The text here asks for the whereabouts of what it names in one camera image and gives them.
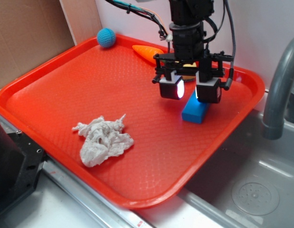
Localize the yellow sponge wedge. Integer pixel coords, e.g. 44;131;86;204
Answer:
177;62;197;82

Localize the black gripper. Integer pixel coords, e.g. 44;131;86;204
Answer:
152;21;232;104

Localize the braided grey cable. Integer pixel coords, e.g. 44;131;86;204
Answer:
222;0;237;91

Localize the blue crocheted ball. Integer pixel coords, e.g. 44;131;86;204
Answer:
97;28;116;48

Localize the grey sink basin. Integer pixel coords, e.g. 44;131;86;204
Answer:
179;111;294;228

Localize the orange toy carrot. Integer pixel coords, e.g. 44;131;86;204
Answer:
132;45;164;64

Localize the black wire bundle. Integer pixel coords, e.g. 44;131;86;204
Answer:
105;0;175;52

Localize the grey sink faucet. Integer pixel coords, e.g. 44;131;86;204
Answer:
262;38;294;140

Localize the crumpled white paper towel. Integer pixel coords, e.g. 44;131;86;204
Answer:
72;114;134;168

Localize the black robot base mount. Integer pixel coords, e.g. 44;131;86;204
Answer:
0;124;45;216

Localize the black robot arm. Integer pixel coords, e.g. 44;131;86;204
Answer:
152;0;235;104

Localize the brown cardboard panel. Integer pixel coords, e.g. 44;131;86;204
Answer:
0;0;102;89

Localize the blue rectangular block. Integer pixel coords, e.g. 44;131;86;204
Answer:
181;91;210;124

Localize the red plastic tray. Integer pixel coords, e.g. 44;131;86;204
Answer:
0;35;265;209

